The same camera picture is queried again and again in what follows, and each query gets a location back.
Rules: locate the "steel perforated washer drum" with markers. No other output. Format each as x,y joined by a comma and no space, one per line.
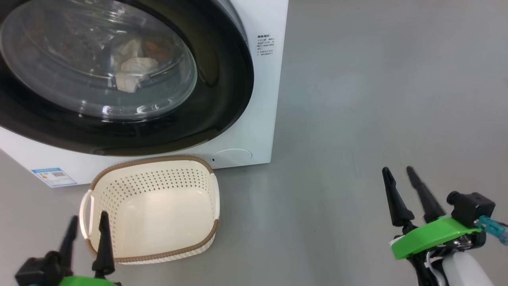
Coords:
59,59

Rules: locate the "blue energy label sticker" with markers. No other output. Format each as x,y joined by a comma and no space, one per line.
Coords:
54,177

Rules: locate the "round white filter cover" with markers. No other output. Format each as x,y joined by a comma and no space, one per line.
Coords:
232,155

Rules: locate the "cream laundry basket brown rim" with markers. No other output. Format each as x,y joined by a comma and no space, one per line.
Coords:
158,222

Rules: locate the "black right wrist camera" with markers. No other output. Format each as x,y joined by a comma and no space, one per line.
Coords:
472,208

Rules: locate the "white front-load washing machine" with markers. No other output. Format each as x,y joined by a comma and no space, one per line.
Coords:
262,99

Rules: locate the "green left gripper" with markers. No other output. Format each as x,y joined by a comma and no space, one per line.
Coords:
85,282

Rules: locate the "washing machine door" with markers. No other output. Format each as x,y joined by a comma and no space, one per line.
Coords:
222,99

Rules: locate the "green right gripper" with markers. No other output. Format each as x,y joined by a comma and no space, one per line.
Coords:
428,238

